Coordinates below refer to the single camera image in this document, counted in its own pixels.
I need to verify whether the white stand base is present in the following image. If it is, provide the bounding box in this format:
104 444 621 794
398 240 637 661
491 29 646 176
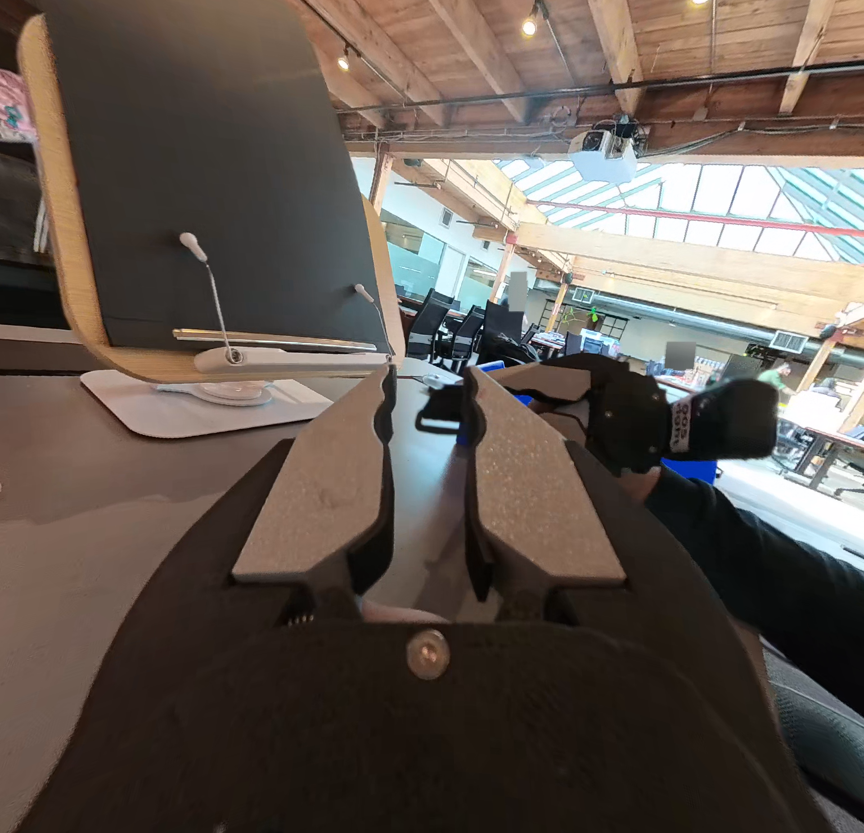
80 367 382 439

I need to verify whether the blue plastic bin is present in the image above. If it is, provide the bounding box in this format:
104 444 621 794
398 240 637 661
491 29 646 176
456 359 718 488

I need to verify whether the person's right forearm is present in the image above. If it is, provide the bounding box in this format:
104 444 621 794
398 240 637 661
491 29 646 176
644 465 864 712

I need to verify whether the black office chair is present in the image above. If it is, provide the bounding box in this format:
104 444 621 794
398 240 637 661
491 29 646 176
481 300 537 368
442 305 487 375
407 288 455 363

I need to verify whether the pink printed cloth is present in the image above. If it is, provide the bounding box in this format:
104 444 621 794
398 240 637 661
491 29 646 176
0 69 40 147

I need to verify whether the white table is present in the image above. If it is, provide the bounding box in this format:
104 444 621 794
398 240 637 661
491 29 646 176
712 461 864 554

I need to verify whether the white ceiling unit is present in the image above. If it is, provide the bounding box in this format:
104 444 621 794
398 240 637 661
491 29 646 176
567 121 641 181

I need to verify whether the dark grey cloth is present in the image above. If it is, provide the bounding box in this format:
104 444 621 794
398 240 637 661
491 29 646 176
763 644 864 803

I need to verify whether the black strap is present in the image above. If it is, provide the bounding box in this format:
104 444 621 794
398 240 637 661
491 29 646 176
414 386 468 436

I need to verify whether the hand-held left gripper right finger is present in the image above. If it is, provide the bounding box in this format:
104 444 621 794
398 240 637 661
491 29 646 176
462 366 629 602

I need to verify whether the red ceiling pipe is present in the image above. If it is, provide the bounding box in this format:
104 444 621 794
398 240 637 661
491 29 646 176
526 199 864 235

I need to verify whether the person's right hand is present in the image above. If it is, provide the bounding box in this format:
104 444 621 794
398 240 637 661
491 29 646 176
617 469 662 506

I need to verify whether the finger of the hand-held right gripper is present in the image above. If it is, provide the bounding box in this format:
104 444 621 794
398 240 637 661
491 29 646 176
495 361 596 404
536 401 594 451

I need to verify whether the black board book stand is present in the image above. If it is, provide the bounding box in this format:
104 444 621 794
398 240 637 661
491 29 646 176
17 0 406 383

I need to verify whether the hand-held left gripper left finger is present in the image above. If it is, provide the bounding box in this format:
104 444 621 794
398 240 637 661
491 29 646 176
231 364 398 594

